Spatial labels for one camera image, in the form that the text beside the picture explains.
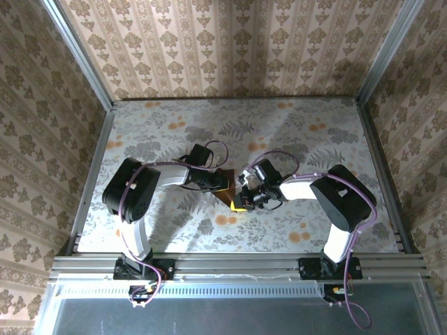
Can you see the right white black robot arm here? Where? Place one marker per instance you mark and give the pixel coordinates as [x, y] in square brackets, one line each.
[342, 199]

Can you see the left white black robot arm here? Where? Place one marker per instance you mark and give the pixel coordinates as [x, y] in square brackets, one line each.
[131, 192]

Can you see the grey metal sheet panel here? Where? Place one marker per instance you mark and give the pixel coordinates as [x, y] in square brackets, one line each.
[227, 317]

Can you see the floral patterned table cover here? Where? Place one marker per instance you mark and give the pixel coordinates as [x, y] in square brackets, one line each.
[195, 115]

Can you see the black connector box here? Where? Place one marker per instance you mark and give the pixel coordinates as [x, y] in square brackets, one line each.
[139, 289]
[330, 291]

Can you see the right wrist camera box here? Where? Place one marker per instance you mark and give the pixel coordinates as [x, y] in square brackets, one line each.
[267, 172]

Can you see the long aluminium profile rail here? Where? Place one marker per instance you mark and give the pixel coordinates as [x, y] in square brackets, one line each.
[227, 267]

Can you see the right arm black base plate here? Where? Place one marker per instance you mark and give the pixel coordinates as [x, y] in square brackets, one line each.
[307, 270]

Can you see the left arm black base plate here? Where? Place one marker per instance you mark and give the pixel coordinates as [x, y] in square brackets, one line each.
[166, 270]

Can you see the aluminium side rail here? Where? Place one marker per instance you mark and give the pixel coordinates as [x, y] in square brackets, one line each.
[92, 174]
[379, 157]

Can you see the aluminium frame post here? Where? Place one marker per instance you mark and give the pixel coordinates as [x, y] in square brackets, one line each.
[387, 52]
[83, 57]

